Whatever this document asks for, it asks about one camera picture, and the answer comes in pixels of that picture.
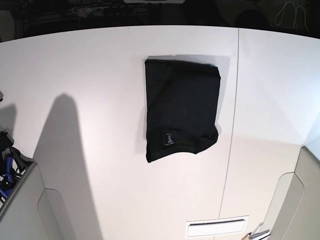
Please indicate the black T-shirt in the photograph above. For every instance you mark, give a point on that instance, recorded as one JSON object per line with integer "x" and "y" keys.
{"x": 181, "y": 107}

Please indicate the grey tool with orange tip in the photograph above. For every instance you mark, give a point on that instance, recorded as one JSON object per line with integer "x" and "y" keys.
{"x": 255, "y": 235}

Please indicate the blue and black clamps pile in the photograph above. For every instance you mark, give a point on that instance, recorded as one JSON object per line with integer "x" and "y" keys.
{"x": 13, "y": 165}

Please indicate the left grey chair panel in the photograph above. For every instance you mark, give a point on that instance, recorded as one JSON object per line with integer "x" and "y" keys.
{"x": 34, "y": 212}

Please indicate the grey chair panel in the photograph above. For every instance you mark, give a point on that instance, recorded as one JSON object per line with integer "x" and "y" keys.
{"x": 294, "y": 212}
{"x": 34, "y": 212}

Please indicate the right grey chair panel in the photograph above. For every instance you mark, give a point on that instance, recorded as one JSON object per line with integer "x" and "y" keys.
{"x": 294, "y": 212}

